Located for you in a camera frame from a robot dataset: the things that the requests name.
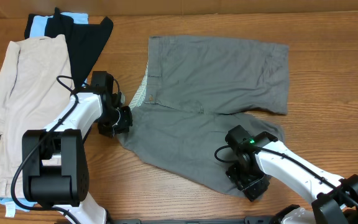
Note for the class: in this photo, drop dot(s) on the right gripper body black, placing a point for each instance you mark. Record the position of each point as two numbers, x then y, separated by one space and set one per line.
250 180

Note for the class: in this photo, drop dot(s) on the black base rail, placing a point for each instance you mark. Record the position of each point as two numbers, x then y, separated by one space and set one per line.
268 219

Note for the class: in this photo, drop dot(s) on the beige shorts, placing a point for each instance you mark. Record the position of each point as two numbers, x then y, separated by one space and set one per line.
30 96

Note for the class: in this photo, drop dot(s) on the grey shorts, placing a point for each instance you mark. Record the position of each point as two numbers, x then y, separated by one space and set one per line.
195 90

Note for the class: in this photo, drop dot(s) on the light blue garment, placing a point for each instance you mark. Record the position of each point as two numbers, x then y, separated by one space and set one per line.
35 27

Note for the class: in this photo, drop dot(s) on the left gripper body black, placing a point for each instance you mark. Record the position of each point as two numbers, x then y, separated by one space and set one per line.
115 120

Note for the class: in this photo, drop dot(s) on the black garment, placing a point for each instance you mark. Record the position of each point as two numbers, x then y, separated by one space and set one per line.
85 42

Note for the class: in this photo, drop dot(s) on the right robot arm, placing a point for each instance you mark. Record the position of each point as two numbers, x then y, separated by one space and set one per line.
333 199

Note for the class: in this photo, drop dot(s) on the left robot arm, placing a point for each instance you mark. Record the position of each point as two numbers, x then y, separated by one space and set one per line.
54 168

